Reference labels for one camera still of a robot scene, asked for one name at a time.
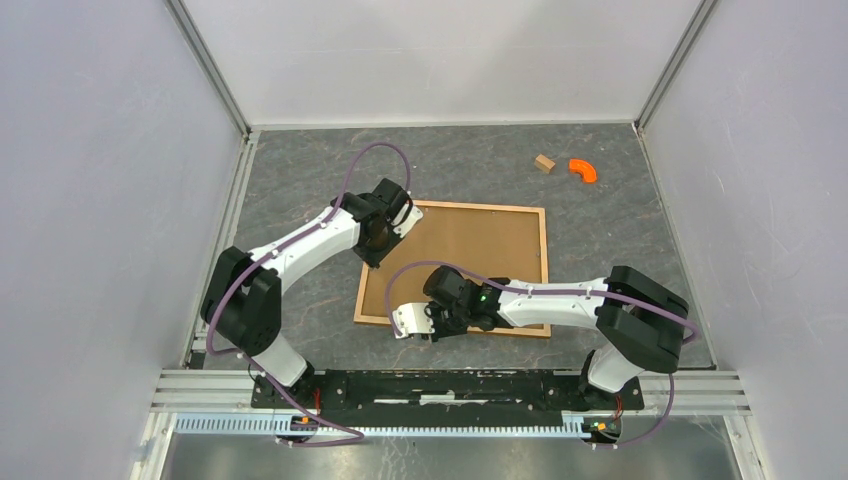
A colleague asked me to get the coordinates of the wooden picture frame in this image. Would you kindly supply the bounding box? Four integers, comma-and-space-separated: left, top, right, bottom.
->
353, 200, 549, 327

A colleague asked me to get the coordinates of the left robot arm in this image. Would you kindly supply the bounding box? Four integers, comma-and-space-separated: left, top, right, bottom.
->
199, 179, 423, 408

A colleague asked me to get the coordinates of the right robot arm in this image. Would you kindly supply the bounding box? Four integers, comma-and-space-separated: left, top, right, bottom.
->
394, 265, 698, 408

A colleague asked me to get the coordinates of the small wooden block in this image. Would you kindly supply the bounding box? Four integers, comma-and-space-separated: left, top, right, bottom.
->
534, 154, 556, 174

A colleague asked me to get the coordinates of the orange curved plastic piece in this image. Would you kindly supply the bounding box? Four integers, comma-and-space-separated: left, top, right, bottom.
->
568, 158, 598, 184

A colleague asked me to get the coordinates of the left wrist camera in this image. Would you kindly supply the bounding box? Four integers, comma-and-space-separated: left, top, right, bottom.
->
391, 202, 423, 238

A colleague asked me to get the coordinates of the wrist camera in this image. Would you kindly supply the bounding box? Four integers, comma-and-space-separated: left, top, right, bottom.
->
391, 202, 423, 238
390, 302, 434, 339

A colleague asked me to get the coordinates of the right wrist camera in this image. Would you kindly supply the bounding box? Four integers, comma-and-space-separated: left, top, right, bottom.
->
390, 302, 434, 339

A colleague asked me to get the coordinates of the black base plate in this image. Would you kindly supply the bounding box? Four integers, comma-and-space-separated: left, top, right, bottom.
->
290, 369, 645, 428

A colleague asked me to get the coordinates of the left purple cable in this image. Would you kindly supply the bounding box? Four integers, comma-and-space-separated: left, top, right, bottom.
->
205, 141, 413, 449

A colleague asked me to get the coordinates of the purple cable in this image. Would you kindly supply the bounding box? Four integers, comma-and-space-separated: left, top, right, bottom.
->
384, 260, 697, 452
205, 141, 413, 449

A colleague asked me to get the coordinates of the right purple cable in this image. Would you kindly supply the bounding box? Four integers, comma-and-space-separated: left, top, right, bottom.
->
384, 260, 697, 452

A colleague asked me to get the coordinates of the aluminium rail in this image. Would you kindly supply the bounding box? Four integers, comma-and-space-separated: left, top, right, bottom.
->
151, 370, 752, 440

